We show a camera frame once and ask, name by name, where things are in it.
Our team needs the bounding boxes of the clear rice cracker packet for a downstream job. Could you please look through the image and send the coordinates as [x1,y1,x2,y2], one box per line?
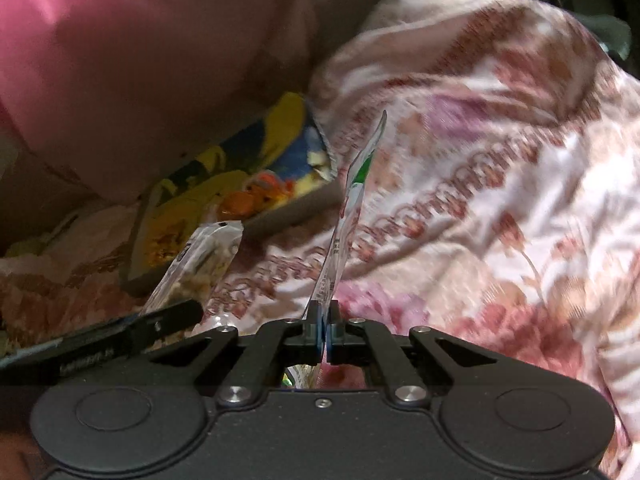
[141,220,244,314]

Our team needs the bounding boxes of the pink pillow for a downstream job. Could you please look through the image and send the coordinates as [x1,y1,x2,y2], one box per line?
[1,0,316,202]

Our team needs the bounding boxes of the pink floral bed quilt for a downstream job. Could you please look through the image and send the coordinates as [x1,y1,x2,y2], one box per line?
[1,0,639,479]

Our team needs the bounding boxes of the clear bag orange snacks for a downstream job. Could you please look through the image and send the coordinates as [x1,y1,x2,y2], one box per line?
[283,110,387,389]

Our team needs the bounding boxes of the cartoon printed tin tray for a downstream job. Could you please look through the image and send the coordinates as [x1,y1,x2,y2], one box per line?
[119,92,342,297]

